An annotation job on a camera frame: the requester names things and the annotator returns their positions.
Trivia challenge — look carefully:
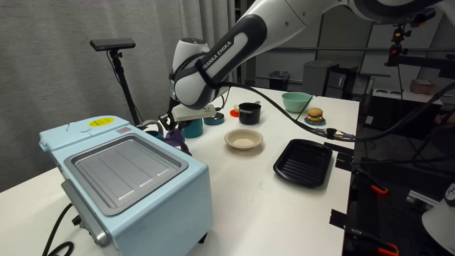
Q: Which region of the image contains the black trash bin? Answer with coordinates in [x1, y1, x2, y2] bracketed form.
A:
[268, 70, 290, 91]

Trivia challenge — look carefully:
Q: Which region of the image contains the grey curtain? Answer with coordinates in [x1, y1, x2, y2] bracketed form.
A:
[0, 0, 236, 193]

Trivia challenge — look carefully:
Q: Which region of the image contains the camera on mount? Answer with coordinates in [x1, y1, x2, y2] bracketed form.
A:
[384, 24, 455, 79]

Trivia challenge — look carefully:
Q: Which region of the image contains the teal kettle with grey handle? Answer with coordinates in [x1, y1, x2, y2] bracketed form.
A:
[136, 119, 165, 140]

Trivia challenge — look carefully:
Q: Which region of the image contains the teal round lid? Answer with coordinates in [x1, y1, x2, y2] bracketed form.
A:
[203, 112, 225, 126]

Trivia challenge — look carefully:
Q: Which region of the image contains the light blue toaster oven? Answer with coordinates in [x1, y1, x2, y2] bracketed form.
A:
[39, 116, 214, 256]

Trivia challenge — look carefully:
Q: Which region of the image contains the cardboard box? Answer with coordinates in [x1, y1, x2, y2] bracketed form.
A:
[409, 79, 437, 95]

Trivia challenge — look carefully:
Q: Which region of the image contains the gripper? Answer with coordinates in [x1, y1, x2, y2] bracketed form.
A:
[159, 113, 194, 132]

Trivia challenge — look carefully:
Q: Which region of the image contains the black ribbed tray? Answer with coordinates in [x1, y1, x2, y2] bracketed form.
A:
[273, 139, 333, 189]

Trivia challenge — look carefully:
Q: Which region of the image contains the black cable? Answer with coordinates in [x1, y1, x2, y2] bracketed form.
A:
[42, 203, 75, 256]

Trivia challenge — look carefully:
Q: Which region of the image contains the camera on tripod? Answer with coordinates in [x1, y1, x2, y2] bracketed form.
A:
[90, 38, 143, 126]

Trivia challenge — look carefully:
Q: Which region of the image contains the toaster oven door handle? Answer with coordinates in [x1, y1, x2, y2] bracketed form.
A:
[61, 179, 111, 248]

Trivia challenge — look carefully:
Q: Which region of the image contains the white lamp shade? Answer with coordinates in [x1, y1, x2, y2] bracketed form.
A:
[422, 183, 455, 255]

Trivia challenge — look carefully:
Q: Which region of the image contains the cream colored plate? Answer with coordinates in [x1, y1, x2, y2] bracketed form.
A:
[224, 129, 264, 151]

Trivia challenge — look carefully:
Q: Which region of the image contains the purple plushy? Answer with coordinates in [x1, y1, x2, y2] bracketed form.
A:
[165, 129, 192, 156]

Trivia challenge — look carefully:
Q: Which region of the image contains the toy burger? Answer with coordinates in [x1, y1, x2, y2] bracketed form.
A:
[307, 107, 324, 123]

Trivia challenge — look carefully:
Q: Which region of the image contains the teal cup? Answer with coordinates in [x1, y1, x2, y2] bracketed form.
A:
[181, 119, 204, 139]

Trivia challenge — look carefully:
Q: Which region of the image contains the mint green bowl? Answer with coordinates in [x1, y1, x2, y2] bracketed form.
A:
[282, 92, 314, 114]

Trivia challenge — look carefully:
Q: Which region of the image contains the black pot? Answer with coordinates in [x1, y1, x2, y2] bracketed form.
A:
[238, 102, 262, 125]

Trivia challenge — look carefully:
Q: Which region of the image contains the grey cabinet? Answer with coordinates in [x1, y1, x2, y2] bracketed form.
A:
[302, 60, 360, 99]

